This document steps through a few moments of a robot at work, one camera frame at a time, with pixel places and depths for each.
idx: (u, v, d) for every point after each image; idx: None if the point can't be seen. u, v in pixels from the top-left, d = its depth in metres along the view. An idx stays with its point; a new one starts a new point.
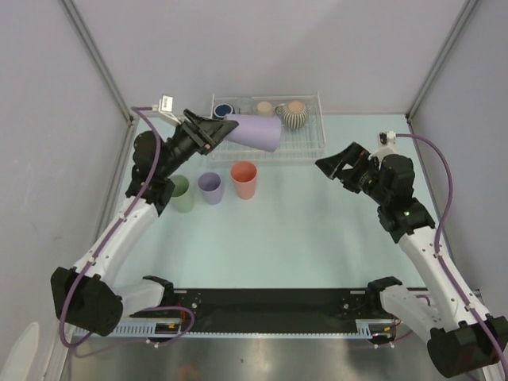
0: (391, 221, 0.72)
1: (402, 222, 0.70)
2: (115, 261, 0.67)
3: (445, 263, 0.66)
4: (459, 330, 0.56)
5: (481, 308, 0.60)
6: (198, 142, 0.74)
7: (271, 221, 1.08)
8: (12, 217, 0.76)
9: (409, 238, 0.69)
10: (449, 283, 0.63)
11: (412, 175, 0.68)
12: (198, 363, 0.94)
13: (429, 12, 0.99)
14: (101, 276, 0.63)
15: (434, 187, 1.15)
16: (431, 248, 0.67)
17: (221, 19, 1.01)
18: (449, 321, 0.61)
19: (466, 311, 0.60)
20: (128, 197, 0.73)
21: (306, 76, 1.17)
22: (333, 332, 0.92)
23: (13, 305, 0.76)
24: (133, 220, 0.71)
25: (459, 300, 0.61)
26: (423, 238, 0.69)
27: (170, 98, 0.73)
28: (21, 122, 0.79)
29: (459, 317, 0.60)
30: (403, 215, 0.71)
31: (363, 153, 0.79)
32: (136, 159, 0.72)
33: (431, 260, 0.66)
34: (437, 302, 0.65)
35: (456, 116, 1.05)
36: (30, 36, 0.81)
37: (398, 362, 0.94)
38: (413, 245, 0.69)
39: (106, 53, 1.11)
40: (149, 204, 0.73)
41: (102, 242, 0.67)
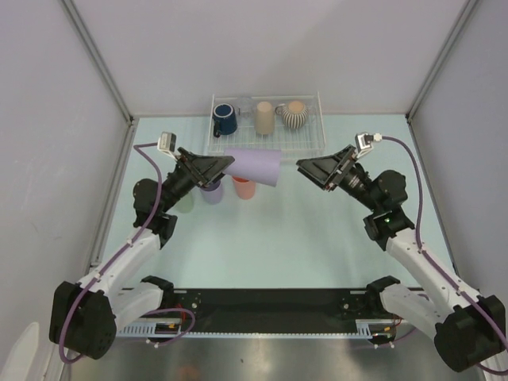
0: (375, 228, 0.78)
1: (384, 228, 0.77)
2: (117, 282, 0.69)
3: (431, 256, 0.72)
4: (457, 316, 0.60)
5: (472, 291, 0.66)
6: (194, 180, 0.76)
7: (271, 222, 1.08)
8: (11, 217, 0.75)
9: (394, 241, 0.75)
10: (438, 273, 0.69)
11: (404, 197, 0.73)
12: (198, 363, 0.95)
13: (430, 11, 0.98)
14: (104, 292, 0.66)
15: (435, 187, 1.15)
16: (414, 246, 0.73)
17: (222, 17, 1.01)
18: (444, 307, 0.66)
19: (458, 295, 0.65)
20: (134, 227, 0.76)
21: (307, 75, 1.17)
22: (334, 332, 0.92)
23: (13, 305, 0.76)
24: (139, 246, 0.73)
25: (449, 286, 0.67)
26: (407, 239, 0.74)
27: (167, 136, 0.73)
28: (21, 123, 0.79)
29: (453, 302, 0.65)
30: (385, 222, 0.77)
31: (353, 157, 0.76)
32: (136, 205, 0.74)
33: (417, 256, 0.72)
34: (431, 293, 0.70)
35: (456, 116, 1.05)
36: (28, 35, 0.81)
37: (398, 363, 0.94)
38: (398, 246, 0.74)
39: (105, 51, 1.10)
40: (155, 234, 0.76)
41: (109, 261, 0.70)
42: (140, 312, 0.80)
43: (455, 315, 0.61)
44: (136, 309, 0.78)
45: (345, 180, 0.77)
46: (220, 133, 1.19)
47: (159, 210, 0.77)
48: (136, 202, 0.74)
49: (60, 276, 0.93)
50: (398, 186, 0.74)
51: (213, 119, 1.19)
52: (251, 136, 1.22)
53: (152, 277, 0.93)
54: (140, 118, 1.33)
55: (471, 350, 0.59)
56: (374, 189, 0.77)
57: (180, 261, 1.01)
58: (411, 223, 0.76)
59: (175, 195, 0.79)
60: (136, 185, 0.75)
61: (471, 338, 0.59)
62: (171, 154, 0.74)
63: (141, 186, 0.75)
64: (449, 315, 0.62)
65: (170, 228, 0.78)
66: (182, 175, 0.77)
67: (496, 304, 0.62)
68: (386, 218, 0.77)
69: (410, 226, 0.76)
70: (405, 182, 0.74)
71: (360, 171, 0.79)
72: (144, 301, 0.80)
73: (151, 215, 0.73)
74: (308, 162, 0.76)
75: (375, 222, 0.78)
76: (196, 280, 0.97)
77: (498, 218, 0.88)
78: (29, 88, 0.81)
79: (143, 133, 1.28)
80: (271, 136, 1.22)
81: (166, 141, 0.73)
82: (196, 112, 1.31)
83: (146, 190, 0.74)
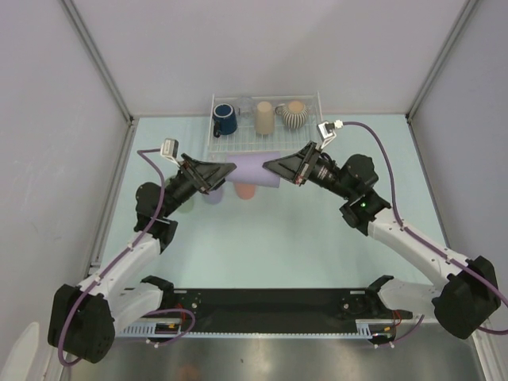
0: (355, 217, 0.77)
1: (363, 214, 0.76)
2: (117, 286, 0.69)
3: (413, 231, 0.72)
4: (452, 286, 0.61)
5: (459, 255, 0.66)
6: (195, 184, 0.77)
7: (271, 222, 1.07)
8: (12, 217, 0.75)
9: (375, 225, 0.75)
10: (425, 247, 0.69)
11: (375, 178, 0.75)
12: (198, 363, 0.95)
13: (429, 12, 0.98)
14: (103, 296, 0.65)
15: (435, 187, 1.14)
16: (395, 225, 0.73)
17: (222, 18, 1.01)
18: (438, 279, 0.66)
19: (448, 264, 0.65)
20: (136, 231, 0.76)
21: (307, 76, 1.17)
22: (332, 332, 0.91)
23: (13, 304, 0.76)
24: (140, 250, 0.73)
25: (438, 257, 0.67)
26: (386, 220, 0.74)
27: (171, 141, 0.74)
28: (23, 122, 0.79)
29: (445, 272, 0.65)
30: (361, 206, 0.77)
31: (317, 149, 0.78)
32: (139, 206, 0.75)
33: (400, 234, 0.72)
34: (423, 269, 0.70)
35: (455, 117, 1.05)
36: (29, 36, 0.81)
37: (398, 362, 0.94)
38: (380, 228, 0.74)
39: (106, 52, 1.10)
40: (155, 239, 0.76)
41: (109, 264, 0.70)
42: (140, 313, 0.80)
43: (448, 286, 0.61)
44: (136, 311, 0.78)
45: (313, 173, 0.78)
46: (219, 133, 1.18)
47: (160, 214, 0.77)
48: (137, 205, 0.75)
49: (60, 276, 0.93)
50: (366, 169, 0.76)
51: (213, 119, 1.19)
52: (251, 136, 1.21)
53: (152, 277, 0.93)
54: (140, 118, 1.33)
55: (471, 315, 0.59)
56: (344, 176, 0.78)
57: (181, 260, 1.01)
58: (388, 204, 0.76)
59: (176, 200, 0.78)
60: (140, 188, 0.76)
61: (469, 303, 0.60)
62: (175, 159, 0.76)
63: (145, 188, 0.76)
64: (444, 288, 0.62)
65: (170, 232, 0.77)
66: (185, 181, 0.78)
67: (484, 264, 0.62)
68: (363, 203, 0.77)
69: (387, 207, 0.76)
70: (371, 166, 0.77)
71: (327, 162, 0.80)
72: (144, 302, 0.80)
73: (155, 214, 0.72)
74: (273, 163, 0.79)
75: (352, 209, 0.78)
76: (197, 280, 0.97)
77: (498, 218, 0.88)
78: (29, 88, 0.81)
79: (143, 133, 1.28)
80: (271, 136, 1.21)
81: (170, 148, 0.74)
82: (196, 112, 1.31)
83: (148, 193, 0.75)
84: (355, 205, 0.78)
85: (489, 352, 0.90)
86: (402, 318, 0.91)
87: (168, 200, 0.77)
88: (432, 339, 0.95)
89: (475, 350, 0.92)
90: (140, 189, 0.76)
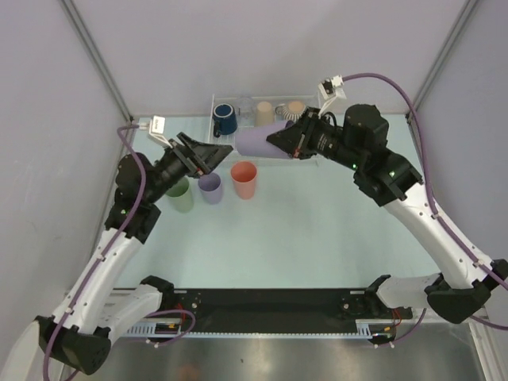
0: (376, 186, 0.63)
1: (389, 185, 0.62)
2: (94, 309, 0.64)
3: (445, 222, 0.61)
4: (476, 291, 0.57)
5: (486, 259, 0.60)
6: (189, 166, 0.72)
7: (271, 222, 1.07)
8: (11, 217, 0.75)
9: (402, 204, 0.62)
10: (456, 244, 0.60)
11: (386, 127, 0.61)
12: (198, 363, 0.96)
13: (429, 12, 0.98)
14: (78, 328, 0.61)
15: (434, 187, 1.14)
16: (428, 209, 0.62)
17: (222, 18, 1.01)
18: (459, 282, 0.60)
19: (475, 268, 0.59)
20: (109, 230, 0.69)
21: (306, 76, 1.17)
22: (334, 332, 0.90)
23: (13, 305, 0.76)
24: (112, 259, 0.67)
25: (467, 259, 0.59)
26: (417, 202, 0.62)
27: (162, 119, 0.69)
28: (23, 122, 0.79)
29: (471, 277, 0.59)
30: (389, 175, 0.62)
31: (313, 113, 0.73)
32: (121, 184, 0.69)
33: (431, 222, 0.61)
34: (440, 261, 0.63)
35: (455, 117, 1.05)
36: (29, 36, 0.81)
37: (397, 363, 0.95)
38: (407, 209, 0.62)
39: (106, 52, 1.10)
40: (129, 238, 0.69)
41: (80, 286, 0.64)
42: (140, 314, 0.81)
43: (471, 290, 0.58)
44: (132, 315, 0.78)
45: (313, 141, 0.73)
46: (219, 133, 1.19)
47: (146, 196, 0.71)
48: (119, 178, 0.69)
49: (59, 276, 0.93)
50: (373, 117, 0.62)
51: (213, 119, 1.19)
52: None
53: (152, 277, 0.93)
54: (140, 118, 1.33)
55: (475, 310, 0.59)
56: (347, 132, 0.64)
57: (180, 260, 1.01)
58: (419, 177, 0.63)
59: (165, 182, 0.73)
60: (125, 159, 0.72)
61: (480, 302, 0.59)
62: (166, 140, 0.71)
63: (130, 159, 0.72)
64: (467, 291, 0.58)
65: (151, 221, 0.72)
66: (175, 160, 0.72)
67: (505, 266, 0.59)
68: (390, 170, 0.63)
69: (418, 181, 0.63)
70: (380, 114, 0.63)
71: (329, 128, 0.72)
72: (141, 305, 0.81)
73: (133, 208, 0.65)
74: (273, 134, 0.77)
75: (371, 178, 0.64)
76: (197, 280, 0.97)
77: (498, 217, 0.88)
78: (30, 88, 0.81)
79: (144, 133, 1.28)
80: None
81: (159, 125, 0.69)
82: (196, 112, 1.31)
83: (128, 171, 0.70)
84: (373, 173, 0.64)
85: (488, 351, 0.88)
86: (402, 318, 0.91)
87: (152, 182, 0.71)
88: (432, 339, 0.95)
89: (475, 349, 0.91)
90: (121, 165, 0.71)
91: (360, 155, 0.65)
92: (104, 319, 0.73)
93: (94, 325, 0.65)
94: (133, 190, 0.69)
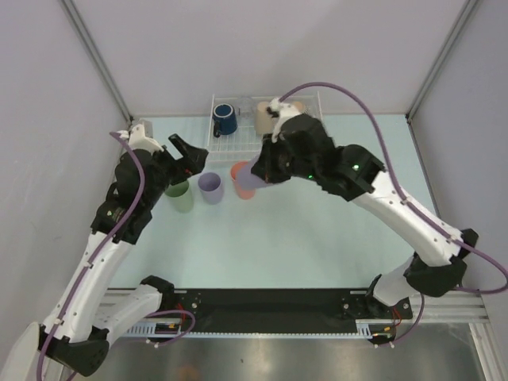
0: (342, 182, 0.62)
1: (354, 178, 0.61)
2: (86, 317, 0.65)
3: (414, 205, 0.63)
4: (455, 267, 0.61)
5: (456, 232, 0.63)
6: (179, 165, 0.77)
7: (271, 222, 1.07)
8: (11, 217, 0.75)
9: (370, 195, 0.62)
10: (429, 225, 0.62)
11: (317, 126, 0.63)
12: (198, 363, 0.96)
13: (429, 12, 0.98)
14: (70, 337, 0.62)
15: (434, 187, 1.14)
16: (396, 198, 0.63)
17: (221, 18, 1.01)
18: (436, 259, 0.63)
19: (449, 244, 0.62)
20: (95, 234, 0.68)
21: (306, 75, 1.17)
22: (334, 332, 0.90)
23: (13, 305, 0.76)
24: (100, 266, 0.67)
25: (440, 237, 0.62)
26: (384, 191, 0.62)
27: (144, 126, 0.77)
28: (23, 121, 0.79)
29: (447, 253, 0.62)
30: (353, 169, 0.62)
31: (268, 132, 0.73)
32: (121, 178, 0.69)
33: (401, 209, 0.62)
34: (414, 243, 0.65)
35: (454, 117, 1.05)
36: (29, 36, 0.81)
37: (397, 363, 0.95)
38: (378, 201, 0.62)
39: (105, 51, 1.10)
40: (116, 243, 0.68)
41: (69, 295, 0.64)
42: (140, 315, 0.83)
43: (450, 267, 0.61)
44: (132, 315, 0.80)
45: (276, 163, 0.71)
46: (219, 133, 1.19)
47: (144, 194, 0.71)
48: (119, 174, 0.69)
49: (60, 276, 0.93)
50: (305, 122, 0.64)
51: (213, 119, 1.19)
52: (251, 136, 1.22)
53: (152, 277, 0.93)
54: (140, 118, 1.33)
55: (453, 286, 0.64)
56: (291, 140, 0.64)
57: (180, 260, 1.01)
58: (382, 167, 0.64)
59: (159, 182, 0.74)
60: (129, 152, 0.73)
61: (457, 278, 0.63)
62: (155, 142, 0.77)
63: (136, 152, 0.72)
64: (447, 268, 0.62)
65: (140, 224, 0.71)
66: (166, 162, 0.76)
67: (470, 236, 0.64)
68: (352, 163, 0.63)
69: (382, 170, 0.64)
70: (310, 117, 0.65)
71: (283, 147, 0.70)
72: (140, 307, 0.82)
73: (132, 207, 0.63)
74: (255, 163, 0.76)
75: (333, 178, 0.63)
76: (196, 280, 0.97)
77: (497, 217, 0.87)
78: (30, 88, 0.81)
79: None
80: None
81: (144, 131, 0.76)
82: (196, 112, 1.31)
83: (127, 168, 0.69)
84: (332, 172, 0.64)
85: (489, 352, 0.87)
86: (402, 319, 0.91)
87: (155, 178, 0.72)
88: (432, 339, 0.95)
89: (475, 350, 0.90)
90: (123, 158, 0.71)
91: (309, 161, 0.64)
92: (102, 319, 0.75)
93: (88, 331, 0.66)
94: (134, 185, 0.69)
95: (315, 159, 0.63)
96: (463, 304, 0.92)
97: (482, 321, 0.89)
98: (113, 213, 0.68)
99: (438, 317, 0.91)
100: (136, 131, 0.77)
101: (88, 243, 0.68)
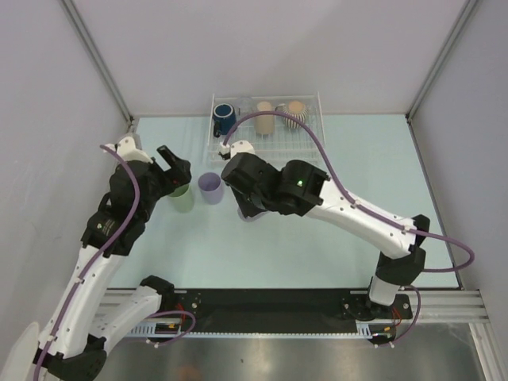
0: (291, 201, 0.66)
1: (301, 194, 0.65)
2: (79, 332, 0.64)
3: (364, 206, 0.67)
4: (414, 255, 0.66)
5: (409, 222, 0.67)
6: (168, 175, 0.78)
7: (271, 223, 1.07)
8: (11, 217, 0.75)
9: (321, 207, 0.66)
10: (382, 221, 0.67)
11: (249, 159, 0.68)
12: (198, 363, 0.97)
13: (429, 11, 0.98)
14: (63, 354, 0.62)
15: (434, 187, 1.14)
16: (345, 202, 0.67)
17: (221, 17, 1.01)
18: (397, 251, 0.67)
19: (405, 235, 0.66)
20: (86, 248, 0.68)
21: (306, 75, 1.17)
22: (335, 332, 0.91)
23: (13, 305, 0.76)
24: (91, 281, 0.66)
25: (395, 230, 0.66)
26: (333, 200, 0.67)
27: (132, 138, 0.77)
28: (23, 121, 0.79)
29: (406, 244, 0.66)
30: (298, 186, 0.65)
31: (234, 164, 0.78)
32: (117, 190, 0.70)
33: (352, 213, 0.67)
34: (375, 241, 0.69)
35: (454, 116, 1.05)
36: (29, 35, 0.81)
37: (397, 363, 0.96)
38: (329, 210, 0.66)
39: (105, 51, 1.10)
40: (108, 257, 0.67)
41: (61, 311, 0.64)
42: (136, 321, 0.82)
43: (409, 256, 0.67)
44: (129, 322, 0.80)
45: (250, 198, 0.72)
46: (219, 133, 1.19)
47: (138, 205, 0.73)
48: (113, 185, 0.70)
49: (60, 276, 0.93)
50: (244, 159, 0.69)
51: (213, 119, 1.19)
52: (251, 136, 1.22)
53: (152, 277, 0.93)
54: (140, 118, 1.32)
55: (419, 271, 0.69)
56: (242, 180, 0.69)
57: (179, 260, 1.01)
58: (325, 175, 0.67)
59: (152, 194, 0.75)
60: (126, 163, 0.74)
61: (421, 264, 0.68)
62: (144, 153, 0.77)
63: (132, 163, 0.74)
64: (406, 257, 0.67)
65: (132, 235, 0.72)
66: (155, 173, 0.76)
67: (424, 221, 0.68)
68: (295, 180, 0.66)
69: (325, 179, 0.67)
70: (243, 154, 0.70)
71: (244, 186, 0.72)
72: (136, 315, 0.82)
73: (127, 219, 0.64)
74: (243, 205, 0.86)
75: (282, 198, 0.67)
76: (196, 280, 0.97)
77: (498, 217, 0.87)
78: (29, 87, 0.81)
79: (143, 133, 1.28)
80: (271, 136, 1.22)
81: (133, 142, 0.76)
82: (196, 112, 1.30)
83: (121, 178, 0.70)
84: (279, 194, 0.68)
85: (489, 352, 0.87)
86: (402, 319, 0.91)
87: (148, 190, 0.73)
88: (433, 339, 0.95)
89: (475, 350, 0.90)
90: (118, 168, 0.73)
91: (257, 191, 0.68)
92: (100, 327, 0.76)
93: (83, 344, 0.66)
94: (128, 196, 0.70)
95: (259, 186, 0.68)
96: (463, 303, 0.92)
97: (482, 321, 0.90)
98: (103, 225, 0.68)
99: (438, 317, 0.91)
100: (125, 144, 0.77)
101: (80, 257, 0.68)
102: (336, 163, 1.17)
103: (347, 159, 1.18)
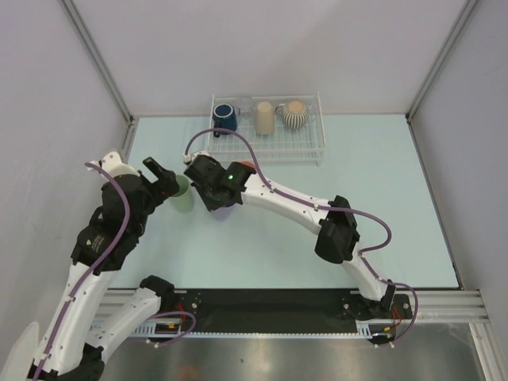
0: (225, 191, 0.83)
1: (232, 185, 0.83)
2: (73, 348, 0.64)
3: (280, 190, 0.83)
4: (326, 227, 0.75)
5: (323, 201, 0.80)
6: (155, 187, 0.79)
7: (271, 223, 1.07)
8: (11, 217, 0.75)
9: (246, 194, 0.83)
10: (296, 202, 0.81)
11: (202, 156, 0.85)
12: (198, 363, 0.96)
13: (429, 12, 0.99)
14: (58, 371, 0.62)
15: (434, 186, 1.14)
16: (266, 189, 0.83)
17: (222, 18, 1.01)
18: (313, 225, 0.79)
19: (317, 211, 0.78)
20: (76, 265, 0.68)
21: (306, 76, 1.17)
22: (334, 332, 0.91)
23: (12, 305, 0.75)
24: (82, 299, 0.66)
25: (308, 208, 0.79)
26: (255, 187, 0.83)
27: (117, 152, 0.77)
28: (24, 122, 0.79)
29: (317, 218, 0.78)
30: (228, 178, 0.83)
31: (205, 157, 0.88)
32: (113, 210, 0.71)
33: (271, 197, 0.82)
34: (296, 219, 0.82)
35: (453, 116, 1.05)
36: (30, 36, 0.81)
37: (397, 362, 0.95)
38: (253, 195, 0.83)
39: (106, 51, 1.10)
40: (98, 275, 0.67)
41: (53, 330, 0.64)
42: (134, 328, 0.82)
43: (323, 228, 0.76)
44: (127, 329, 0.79)
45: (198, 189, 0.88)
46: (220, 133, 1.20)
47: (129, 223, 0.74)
48: (104, 205, 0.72)
49: (60, 276, 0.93)
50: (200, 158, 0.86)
51: (213, 118, 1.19)
52: (251, 135, 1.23)
53: (152, 277, 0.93)
54: (140, 118, 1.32)
55: (340, 244, 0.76)
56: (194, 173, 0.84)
57: (179, 259, 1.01)
58: (252, 170, 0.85)
59: (145, 207, 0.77)
60: (117, 178, 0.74)
61: (340, 238, 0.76)
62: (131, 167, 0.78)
63: (125, 177, 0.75)
64: (321, 231, 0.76)
65: (124, 252, 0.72)
66: (145, 186, 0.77)
67: (340, 201, 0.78)
68: (227, 175, 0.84)
69: (252, 173, 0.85)
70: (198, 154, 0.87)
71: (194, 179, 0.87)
72: (132, 323, 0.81)
73: (119, 233, 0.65)
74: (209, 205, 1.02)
75: (220, 190, 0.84)
76: (196, 280, 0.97)
77: (496, 217, 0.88)
78: (30, 88, 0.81)
79: (143, 133, 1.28)
80: (271, 136, 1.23)
81: (118, 157, 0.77)
82: (196, 112, 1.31)
83: (113, 194, 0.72)
84: (217, 187, 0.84)
85: (489, 352, 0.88)
86: (402, 319, 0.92)
87: (141, 202, 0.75)
88: (433, 339, 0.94)
89: (475, 351, 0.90)
90: (107, 186, 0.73)
91: (203, 182, 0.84)
92: (98, 335, 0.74)
93: (79, 359, 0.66)
94: (121, 213, 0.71)
95: (206, 179, 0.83)
96: (462, 303, 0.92)
97: (483, 321, 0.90)
98: (93, 241, 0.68)
99: (438, 317, 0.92)
100: (110, 159, 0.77)
101: (70, 275, 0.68)
102: (336, 163, 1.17)
103: (348, 159, 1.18)
